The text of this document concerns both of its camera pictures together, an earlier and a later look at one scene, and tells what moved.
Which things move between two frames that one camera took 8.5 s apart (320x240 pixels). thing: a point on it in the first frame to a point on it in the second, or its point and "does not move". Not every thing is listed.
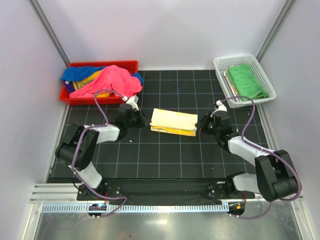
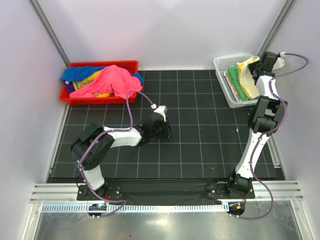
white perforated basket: [220, 63] does not move
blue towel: [75, 72] does not move
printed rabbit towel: [226, 73] does not move
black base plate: [163, 192] does not move
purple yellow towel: [73, 86] does not move
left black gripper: [142, 117] to [167, 132]
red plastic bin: [131, 66] does not move
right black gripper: [202, 124] to [251, 67]
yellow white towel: [174, 122] to [245, 75]
